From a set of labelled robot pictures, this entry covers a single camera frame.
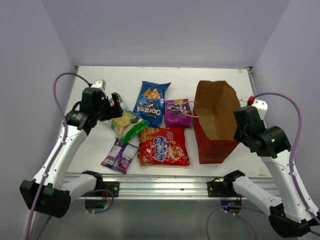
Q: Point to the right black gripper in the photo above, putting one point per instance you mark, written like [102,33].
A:
[237,135]

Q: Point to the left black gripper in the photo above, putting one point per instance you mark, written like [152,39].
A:
[113,112]

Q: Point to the green Chubby cassava chips bag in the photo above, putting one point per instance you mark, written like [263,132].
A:
[128,125]

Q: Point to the blue Doritos chips bag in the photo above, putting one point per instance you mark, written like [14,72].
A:
[150,103]

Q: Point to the red brown paper bag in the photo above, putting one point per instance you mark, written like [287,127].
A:
[214,123]

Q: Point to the purple cookie packet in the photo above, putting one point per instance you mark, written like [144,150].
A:
[120,156]

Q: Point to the purple grape candy bag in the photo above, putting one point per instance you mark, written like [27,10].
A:
[177,113]

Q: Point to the red snack bag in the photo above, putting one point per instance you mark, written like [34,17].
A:
[163,146]

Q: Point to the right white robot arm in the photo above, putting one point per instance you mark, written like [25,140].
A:
[292,213]

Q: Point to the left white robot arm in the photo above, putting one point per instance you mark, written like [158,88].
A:
[47,193]

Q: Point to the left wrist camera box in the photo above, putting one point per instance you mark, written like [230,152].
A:
[99,84]

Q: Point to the aluminium table rail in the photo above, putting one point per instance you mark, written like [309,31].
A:
[144,187]

